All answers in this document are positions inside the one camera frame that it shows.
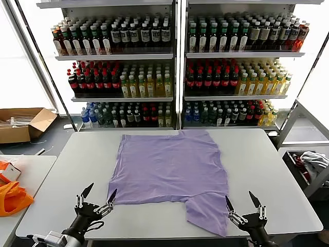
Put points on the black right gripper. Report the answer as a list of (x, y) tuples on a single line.
[(254, 226)]

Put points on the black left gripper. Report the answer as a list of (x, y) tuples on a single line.
[(87, 213)]

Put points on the purple t-shirt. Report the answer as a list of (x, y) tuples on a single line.
[(167, 167)]

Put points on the dark grey storage bin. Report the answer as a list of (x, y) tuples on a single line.
[(293, 167)]

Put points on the small white side table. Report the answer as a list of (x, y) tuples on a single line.
[(33, 175)]

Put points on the red crumpled garment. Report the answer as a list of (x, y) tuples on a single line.
[(298, 159)]

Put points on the thin grey strip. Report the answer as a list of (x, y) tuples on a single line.
[(43, 150)]

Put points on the small white flat object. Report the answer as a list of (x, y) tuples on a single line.
[(68, 126)]

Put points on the clear bottle green label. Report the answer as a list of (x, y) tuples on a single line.
[(101, 118), (108, 118), (212, 117), (204, 117)]

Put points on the water bottle blue label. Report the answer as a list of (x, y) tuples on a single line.
[(196, 118), (93, 118), (188, 118), (85, 118)]

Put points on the dark bottle white cap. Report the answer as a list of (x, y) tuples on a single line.
[(219, 118), (123, 119), (137, 118), (227, 118), (130, 118), (235, 116), (115, 119), (242, 116)]

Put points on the grey white crumpled garment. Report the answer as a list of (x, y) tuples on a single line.
[(313, 160)]

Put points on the orange fabric bag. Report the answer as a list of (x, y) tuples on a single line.
[(13, 200)]

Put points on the yellow juice bottle green label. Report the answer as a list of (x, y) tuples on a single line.
[(264, 118), (252, 86), (168, 88), (142, 88), (273, 118), (242, 86), (269, 86), (161, 119), (260, 86), (150, 88), (159, 88), (168, 119), (133, 88), (286, 86), (125, 88), (278, 86)]

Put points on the cola bottle red cap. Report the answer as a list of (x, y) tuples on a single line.
[(146, 117), (199, 82), (73, 85), (82, 85), (116, 84), (107, 84), (225, 82), (153, 117), (257, 114), (250, 115), (234, 82), (208, 82), (217, 82), (190, 82), (90, 85), (99, 84)]

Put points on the orange and white carton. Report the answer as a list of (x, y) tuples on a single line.
[(10, 172)]

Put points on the open brown cardboard box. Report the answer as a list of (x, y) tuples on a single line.
[(15, 133)]

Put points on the clear plastic wrapped packets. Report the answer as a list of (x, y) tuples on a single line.
[(15, 122)]

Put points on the grey metal shelf unit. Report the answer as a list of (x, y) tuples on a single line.
[(244, 54), (115, 57)]

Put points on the dark tea bottle green label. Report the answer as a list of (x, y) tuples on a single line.
[(86, 43), (192, 41), (67, 43), (76, 43), (96, 43), (213, 41), (244, 41), (223, 41), (234, 41), (202, 41), (106, 43)]

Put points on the red tea bottle white label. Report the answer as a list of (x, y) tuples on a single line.
[(57, 45)]

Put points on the dark drink bottle grey label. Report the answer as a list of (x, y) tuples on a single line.
[(155, 35), (134, 36), (254, 34), (165, 35), (294, 34), (264, 34), (275, 34), (125, 37), (116, 37), (145, 36), (284, 34)]

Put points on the red drink bottle grey label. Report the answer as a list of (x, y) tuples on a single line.
[(303, 34)]

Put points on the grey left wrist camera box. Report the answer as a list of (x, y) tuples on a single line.
[(51, 239)]

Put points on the grey metal cart frame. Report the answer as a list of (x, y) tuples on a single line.
[(316, 185)]

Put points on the slanted grey frame post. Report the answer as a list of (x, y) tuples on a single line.
[(38, 55), (301, 90)]

